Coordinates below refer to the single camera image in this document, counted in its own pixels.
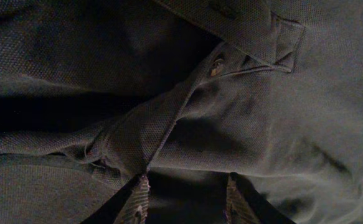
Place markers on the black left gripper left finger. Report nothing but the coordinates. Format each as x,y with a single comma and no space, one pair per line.
128,206

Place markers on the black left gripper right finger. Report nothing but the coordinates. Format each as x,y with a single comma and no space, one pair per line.
244,205

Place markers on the black polo shirt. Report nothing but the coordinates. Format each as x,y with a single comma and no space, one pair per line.
93,93

